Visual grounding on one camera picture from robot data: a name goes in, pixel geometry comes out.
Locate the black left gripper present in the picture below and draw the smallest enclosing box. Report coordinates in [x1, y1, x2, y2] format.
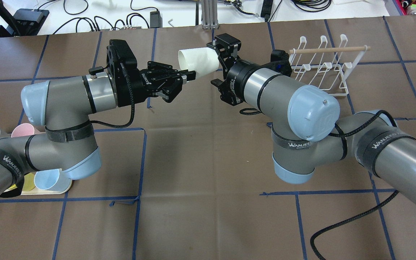
[107, 39, 196, 107]

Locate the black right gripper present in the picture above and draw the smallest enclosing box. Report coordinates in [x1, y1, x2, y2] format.
[207, 33, 259, 106]

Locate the white ikea cup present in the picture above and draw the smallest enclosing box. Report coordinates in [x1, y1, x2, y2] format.
[178, 47, 219, 79]

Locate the light blue ikea cup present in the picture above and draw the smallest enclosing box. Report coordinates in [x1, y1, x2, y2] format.
[34, 169, 69, 191]

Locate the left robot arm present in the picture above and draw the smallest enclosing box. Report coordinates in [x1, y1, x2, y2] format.
[0, 39, 196, 198]

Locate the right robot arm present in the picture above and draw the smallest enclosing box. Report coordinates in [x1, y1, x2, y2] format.
[207, 34, 416, 204]

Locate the pink ikea cup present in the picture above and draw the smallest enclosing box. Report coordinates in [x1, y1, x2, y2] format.
[10, 123, 45, 138]

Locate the yellow ikea cup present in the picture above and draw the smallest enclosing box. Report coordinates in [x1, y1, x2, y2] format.
[22, 172, 36, 191]

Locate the black power adapter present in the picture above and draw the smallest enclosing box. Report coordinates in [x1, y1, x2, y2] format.
[149, 10, 163, 28]

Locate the cream plastic tray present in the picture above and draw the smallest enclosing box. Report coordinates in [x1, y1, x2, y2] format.
[21, 179, 74, 196]

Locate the aluminium frame post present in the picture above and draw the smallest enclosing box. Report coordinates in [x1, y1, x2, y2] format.
[201, 0, 219, 30]

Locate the white wire cup rack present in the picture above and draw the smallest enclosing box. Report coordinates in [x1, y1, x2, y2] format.
[289, 34, 371, 97]

